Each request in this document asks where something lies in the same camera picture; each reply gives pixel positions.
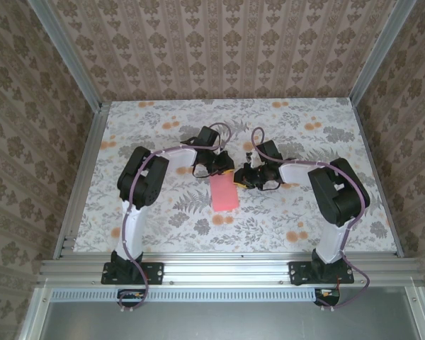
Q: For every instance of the grey metal panel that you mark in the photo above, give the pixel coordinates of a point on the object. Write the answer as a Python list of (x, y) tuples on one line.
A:
[(216, 322)]

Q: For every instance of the aluminium frame side rail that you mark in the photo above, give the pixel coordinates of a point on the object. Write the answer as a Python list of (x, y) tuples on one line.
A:
[(88, 156), (366, 143)]

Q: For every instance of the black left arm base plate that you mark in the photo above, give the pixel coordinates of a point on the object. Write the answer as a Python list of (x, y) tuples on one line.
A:
[(156, 272)]

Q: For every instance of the pink paper sheet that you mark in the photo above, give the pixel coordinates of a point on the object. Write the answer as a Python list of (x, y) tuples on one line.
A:
[(225, 195)]

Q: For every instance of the aluminium frame cross rail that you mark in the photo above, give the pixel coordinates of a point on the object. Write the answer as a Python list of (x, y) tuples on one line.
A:
[(226, 271)]

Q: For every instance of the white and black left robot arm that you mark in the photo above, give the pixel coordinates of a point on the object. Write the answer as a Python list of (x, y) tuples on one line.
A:
[(141, 184)]

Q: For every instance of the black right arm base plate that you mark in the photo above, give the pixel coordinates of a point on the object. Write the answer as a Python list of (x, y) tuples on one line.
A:
[(299, 272)]

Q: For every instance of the floral patterned table cover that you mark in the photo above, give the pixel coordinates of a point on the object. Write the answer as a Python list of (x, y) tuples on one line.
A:
[(233, 226)]

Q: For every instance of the aluminium frame post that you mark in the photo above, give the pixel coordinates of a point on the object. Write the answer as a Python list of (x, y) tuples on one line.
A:
[(67, 56), (382, 53)]

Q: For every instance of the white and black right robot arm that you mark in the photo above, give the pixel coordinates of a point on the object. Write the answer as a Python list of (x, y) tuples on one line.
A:
[(340, 198)]

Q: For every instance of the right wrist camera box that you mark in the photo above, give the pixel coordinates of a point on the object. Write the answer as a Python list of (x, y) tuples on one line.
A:
[(253, 159)]

